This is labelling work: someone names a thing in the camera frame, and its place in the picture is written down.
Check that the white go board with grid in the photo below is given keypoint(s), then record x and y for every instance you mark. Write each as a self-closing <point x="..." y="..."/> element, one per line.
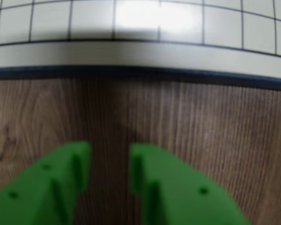
<point x="140" y="54"/>

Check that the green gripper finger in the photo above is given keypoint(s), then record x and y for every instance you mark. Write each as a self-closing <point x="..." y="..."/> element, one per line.
<point x="32" y="192"/>
<point x="185" y="199"/>

